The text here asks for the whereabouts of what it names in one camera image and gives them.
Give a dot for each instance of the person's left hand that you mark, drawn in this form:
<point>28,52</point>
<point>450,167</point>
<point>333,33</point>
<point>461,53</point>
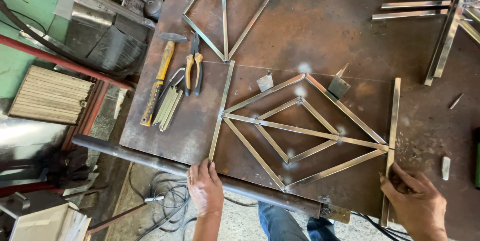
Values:
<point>205,192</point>

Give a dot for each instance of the person's right hand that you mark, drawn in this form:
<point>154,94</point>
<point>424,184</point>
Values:
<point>416,205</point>

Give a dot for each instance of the long steel side bar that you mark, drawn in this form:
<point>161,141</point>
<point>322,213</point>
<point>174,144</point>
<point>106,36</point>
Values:
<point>221,111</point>
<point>392,121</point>

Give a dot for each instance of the white soapstone marker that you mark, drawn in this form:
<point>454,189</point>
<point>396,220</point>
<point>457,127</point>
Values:
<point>446,168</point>

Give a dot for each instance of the dark round steel pipe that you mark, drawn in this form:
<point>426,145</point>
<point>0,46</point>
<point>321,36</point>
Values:
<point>157,162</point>

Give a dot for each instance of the person's blue jeans legs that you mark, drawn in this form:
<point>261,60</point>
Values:
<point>281,224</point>

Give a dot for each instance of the bundle of short steel strips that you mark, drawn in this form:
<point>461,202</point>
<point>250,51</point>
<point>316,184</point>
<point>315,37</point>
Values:
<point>167,108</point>

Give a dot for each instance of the short steel rod piece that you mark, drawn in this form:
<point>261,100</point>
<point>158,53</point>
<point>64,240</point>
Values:
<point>456,101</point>

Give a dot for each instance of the yellow and black pliers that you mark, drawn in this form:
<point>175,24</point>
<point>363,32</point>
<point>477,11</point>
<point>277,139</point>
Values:
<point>189,70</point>

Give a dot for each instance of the small flat steel plate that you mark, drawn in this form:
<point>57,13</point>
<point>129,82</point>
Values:
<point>265,82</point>

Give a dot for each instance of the black cloth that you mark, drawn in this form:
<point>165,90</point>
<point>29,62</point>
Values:
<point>69,168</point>

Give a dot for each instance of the small dark angle steel block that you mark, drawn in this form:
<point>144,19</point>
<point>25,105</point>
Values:
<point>338,86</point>

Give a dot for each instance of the white box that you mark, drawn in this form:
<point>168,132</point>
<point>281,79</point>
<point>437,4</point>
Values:
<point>41,220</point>

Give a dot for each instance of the stack of slatted strips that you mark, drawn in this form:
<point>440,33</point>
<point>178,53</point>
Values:
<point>50,96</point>

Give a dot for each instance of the heap of sheet metal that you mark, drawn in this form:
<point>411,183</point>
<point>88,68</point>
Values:
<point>101,42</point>

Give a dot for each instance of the shiny steel sheet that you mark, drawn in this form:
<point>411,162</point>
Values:
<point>26,139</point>

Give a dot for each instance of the short square steel tube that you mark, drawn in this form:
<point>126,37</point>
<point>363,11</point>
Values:
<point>416,4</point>
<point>410,14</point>

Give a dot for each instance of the round grey metal cap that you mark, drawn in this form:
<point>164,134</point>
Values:
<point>153,6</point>

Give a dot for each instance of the red painted pipe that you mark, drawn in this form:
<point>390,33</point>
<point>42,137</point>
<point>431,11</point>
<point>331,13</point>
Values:
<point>56,58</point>

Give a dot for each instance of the double diamond steel frame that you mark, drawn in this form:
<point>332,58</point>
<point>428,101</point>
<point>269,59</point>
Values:
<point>300,127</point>

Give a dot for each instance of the single diamond steel frame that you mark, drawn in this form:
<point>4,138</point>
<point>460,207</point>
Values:
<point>224,27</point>

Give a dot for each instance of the large steel tube frame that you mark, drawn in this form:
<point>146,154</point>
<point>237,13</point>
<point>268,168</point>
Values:
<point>448,34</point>

